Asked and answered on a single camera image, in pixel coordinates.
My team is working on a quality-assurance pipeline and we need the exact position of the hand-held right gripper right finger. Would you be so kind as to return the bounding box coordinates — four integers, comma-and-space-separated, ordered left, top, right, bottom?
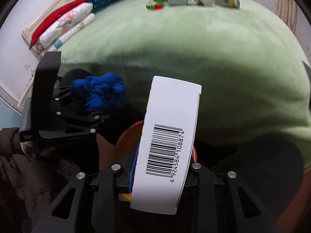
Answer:
186, 161, 281, 233

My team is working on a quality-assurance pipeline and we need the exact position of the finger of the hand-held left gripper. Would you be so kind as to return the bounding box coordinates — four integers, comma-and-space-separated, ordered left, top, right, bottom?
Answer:
55, 110, 113, 136
50, 85, 82, 116

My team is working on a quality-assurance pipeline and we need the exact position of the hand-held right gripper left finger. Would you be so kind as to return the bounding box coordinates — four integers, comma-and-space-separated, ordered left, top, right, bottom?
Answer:
31, 149, 140, 233

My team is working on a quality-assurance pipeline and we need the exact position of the blue cloth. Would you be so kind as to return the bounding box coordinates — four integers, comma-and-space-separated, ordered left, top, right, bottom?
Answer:
70, 72, 128, 113

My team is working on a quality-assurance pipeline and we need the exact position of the orange bin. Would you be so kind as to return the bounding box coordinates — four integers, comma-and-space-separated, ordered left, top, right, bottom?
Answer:
116, 120, 199, 163

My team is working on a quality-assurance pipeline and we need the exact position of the white cardboard box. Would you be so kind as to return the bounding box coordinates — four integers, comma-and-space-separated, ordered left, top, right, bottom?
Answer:
129, 76, 202, 215

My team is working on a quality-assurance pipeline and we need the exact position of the person's left forearm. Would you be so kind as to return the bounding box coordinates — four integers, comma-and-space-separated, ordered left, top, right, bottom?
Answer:
0, 127, 28, 156

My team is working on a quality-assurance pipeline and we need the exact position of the person's left hand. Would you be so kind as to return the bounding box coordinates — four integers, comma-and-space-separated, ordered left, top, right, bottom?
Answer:
21, 142, 58, 159

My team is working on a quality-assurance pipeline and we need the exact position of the white nightstand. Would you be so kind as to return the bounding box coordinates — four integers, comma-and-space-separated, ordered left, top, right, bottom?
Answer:
17, 76, 35, 109

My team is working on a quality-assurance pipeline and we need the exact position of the floral white pillow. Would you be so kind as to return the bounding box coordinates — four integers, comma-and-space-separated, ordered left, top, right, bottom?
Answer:
36, 13, 96, 54
39, 3, 94, 48

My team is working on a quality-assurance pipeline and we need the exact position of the red pillow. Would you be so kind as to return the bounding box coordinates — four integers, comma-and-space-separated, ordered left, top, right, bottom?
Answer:
30, 0, 89, 50

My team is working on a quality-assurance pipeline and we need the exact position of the green blanket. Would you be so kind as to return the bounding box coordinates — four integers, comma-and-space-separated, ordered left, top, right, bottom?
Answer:
58, 0, 311, 156

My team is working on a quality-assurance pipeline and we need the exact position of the green and red packet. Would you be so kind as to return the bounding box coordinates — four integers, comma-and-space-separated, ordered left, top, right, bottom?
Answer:
145, 0, 169, 11

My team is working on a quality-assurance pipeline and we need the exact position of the yellow orange packet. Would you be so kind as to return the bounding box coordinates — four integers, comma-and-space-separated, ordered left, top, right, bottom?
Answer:
211, 0, 241, 9

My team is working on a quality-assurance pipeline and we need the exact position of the floral cream curtain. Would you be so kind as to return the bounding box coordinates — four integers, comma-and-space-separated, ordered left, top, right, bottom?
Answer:
274, 0, 299, 34

